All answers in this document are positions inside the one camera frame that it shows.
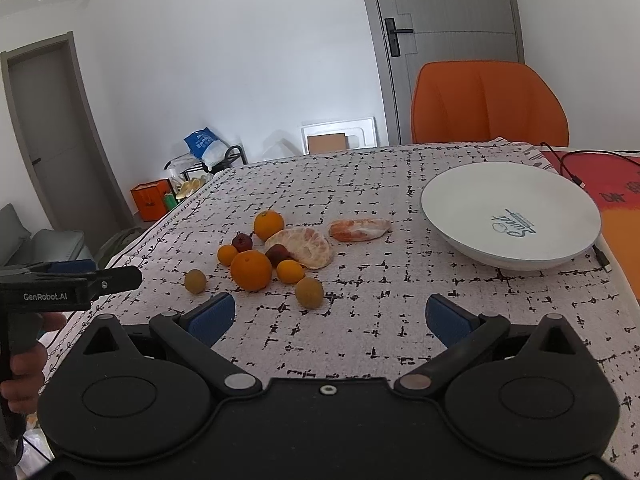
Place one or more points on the blue white plastic bag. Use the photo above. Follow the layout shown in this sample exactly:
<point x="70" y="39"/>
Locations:
<point x="205" y="145"/>

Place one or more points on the large orange front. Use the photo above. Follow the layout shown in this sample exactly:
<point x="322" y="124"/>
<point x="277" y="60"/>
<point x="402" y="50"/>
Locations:
<point x="251" y="270"/>

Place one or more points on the peeled pomelo half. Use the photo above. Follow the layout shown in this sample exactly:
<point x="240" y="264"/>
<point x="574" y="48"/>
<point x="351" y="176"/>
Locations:
<point x="308" y="246"/>

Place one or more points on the small tangerine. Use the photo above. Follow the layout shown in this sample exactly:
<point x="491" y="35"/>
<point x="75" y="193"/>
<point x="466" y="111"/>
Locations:
<point x="226" y="254"/>
<point x="290" y="272"/>

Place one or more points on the person's left hand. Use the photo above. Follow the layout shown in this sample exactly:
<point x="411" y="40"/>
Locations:
<point x="21" y="391"/>

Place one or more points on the dark red fruit front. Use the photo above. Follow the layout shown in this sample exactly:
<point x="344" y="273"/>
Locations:
<point x="276" y="254"/>

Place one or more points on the black metal rack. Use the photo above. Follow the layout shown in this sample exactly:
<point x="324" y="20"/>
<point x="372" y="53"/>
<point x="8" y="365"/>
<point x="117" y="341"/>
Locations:
<point x="185" y="166"/>

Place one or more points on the white framed board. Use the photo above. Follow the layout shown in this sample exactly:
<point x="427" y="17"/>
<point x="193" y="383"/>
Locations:
<point x="330" y="137"/>

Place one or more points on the dark red fruit back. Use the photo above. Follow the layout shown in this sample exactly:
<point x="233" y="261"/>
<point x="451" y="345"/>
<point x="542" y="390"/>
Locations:
<point x="242" y="242"/>

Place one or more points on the grey side door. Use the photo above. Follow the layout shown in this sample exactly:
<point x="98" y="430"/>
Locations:
<point x="57" y="136"/>

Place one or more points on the orange red printed mat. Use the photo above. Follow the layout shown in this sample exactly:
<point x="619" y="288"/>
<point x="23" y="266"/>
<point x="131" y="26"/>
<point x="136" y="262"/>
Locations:
<point x="612" y="180"/>

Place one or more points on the brown longan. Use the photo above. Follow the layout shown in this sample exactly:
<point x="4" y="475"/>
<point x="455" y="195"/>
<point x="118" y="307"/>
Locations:
<point x="309" y="293"/>
<point x="195" y="281"/>

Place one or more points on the white ceramic plate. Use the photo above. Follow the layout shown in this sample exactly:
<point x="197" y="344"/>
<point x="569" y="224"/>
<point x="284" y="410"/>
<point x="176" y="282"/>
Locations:
<point x="511" y="216"/>

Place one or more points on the dark red fruit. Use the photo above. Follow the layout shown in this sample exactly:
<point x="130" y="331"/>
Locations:
<point x="242" y="242"/>
<point x="276" y="254"/>

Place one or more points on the grey door with handle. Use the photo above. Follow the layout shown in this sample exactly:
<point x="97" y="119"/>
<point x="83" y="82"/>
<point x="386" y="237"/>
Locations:
<point x="407" y="34"/>

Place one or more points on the orange chair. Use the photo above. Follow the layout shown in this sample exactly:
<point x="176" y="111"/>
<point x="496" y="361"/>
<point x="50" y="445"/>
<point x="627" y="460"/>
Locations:
<point x="478" y="101"/>

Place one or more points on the grey sofa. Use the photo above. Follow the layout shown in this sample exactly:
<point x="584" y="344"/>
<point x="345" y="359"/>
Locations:
<point x="19" y="247"/>

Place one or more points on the orange storage box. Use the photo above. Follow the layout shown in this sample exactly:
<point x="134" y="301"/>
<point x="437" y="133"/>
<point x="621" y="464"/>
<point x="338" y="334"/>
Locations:
<point x="149" y="199"/>

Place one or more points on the black white patterned tablecloth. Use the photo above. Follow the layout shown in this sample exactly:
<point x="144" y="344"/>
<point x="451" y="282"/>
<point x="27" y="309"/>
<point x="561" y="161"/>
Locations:
<point x="371" y="323"/>

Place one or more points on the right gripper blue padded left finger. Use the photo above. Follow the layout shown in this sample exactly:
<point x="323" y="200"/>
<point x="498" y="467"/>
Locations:
<point x="188" y="339"/>

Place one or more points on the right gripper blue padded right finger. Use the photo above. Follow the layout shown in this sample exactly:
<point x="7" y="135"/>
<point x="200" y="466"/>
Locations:
<point x="467" y="338"/>

